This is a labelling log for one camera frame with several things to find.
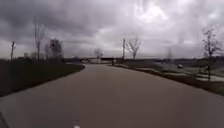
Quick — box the low distant building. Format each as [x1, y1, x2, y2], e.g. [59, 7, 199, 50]
[87, 57, 113, 65]

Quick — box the pole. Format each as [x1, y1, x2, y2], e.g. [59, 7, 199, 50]
[121, 37, 126, 62]

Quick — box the distant bare tree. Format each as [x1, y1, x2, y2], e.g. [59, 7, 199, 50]
[93, 48, 104, 60]

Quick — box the bare forked tree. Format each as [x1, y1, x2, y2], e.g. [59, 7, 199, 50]
[127, 35, 142, 61]

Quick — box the grey paved path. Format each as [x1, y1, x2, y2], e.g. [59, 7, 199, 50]
[0, 63, 224, 128]

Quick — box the grass verge with pale patches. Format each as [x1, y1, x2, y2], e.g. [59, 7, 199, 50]
[109, 59, 224, 97]

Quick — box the tall bare tree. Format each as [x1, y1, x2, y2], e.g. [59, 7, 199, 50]
[32, 20, 48, 62]

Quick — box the dark grass field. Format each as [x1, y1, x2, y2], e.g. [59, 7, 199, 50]
[0, 59, 86, 98]

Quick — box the pale side path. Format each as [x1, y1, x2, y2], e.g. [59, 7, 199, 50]
[195, 73, 224, 83]

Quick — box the thin young tree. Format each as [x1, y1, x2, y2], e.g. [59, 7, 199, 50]
[201, 27, 222, 82]

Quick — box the small bare tree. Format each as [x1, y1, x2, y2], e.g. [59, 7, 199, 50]
[9, 40, 17, 61]

